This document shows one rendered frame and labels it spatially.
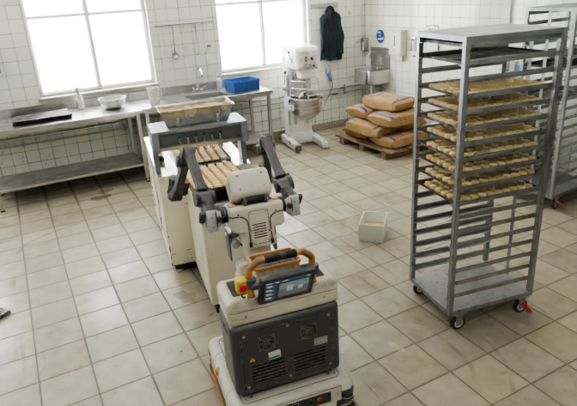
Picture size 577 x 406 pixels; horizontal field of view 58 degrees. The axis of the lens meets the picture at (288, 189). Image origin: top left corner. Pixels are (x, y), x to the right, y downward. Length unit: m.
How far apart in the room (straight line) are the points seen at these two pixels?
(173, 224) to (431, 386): 2.21
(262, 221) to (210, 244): 0.95
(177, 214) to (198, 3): 3.75
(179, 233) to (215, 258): 0.71
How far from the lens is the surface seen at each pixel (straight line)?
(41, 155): 7.06
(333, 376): 2.77
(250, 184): 2.60
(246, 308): 2.39
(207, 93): 7.09
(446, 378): 3.26
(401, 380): 3.20
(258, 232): 2.62
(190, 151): 2.96
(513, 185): 3.55
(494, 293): 3.75
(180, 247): 4.25
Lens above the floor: 2.10
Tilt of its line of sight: 21 degrees down
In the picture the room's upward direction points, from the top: 3 degrees counter-clockwise
